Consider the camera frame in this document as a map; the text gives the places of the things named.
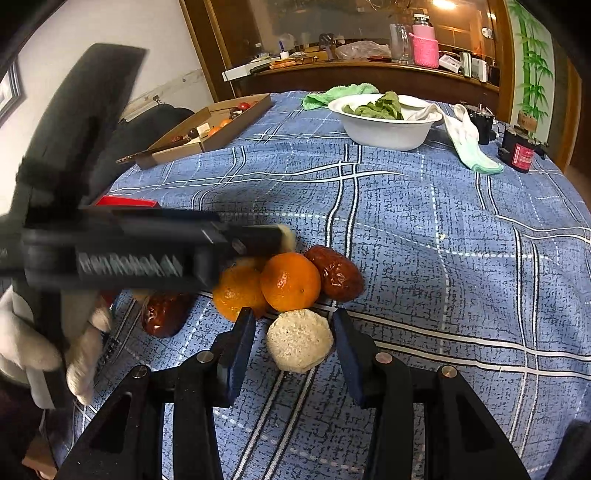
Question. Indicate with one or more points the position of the white bowl with greens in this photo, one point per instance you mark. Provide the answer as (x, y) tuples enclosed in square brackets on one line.
[(382, 121)]

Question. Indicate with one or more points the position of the dark brown date fruit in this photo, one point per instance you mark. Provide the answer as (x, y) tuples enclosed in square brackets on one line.
[(165, 313)]

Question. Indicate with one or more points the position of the white gloved left hand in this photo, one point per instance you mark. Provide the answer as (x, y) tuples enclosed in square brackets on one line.
[(27, 356)]

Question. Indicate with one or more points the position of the orange tangerine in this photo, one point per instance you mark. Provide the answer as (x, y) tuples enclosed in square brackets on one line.
[(239, 287), (290, 281)]

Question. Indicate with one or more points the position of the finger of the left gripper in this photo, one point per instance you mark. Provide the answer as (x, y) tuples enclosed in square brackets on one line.
[(259, 240)]

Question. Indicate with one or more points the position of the red tray box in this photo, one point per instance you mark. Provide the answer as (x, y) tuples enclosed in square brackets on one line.
[(126, 202)]

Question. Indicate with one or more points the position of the reddish brown date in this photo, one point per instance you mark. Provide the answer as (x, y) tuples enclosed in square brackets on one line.
[(341, 280)]

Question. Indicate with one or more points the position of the white sock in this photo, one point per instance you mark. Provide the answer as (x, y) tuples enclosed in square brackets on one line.
[(464, 136)]

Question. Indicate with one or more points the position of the black jar red label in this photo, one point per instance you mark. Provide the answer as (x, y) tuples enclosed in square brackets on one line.
[(517, 149)]

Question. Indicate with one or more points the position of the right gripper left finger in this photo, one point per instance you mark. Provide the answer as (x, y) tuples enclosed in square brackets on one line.
[(124, 438)]

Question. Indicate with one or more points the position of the blue plaid tablecloth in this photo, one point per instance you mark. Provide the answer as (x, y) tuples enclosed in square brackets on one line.
[(487, 273)]

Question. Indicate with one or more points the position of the cardboard box tray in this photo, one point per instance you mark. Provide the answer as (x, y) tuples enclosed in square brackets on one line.
[(210, 128)]

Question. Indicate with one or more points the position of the black sofa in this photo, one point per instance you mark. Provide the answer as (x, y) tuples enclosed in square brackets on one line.
[(130, 137)]

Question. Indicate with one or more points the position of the white faceted water chestnut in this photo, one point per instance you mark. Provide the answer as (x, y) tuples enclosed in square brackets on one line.
[(299, 340)]

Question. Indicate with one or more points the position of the pink bottle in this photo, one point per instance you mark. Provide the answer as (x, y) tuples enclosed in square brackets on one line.
[(425, 44)]

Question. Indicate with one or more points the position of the green cloth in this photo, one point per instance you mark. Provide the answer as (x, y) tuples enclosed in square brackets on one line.
[(316, 100)]

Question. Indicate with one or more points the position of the wooden sideboard counter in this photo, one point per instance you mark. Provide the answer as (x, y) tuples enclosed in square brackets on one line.
[(319, 74)]

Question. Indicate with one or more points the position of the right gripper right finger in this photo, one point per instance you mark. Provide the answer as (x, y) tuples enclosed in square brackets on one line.
[(462, 438)]

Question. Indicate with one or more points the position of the framed wall picture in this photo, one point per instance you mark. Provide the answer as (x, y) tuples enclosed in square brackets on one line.
[(11, 93)]

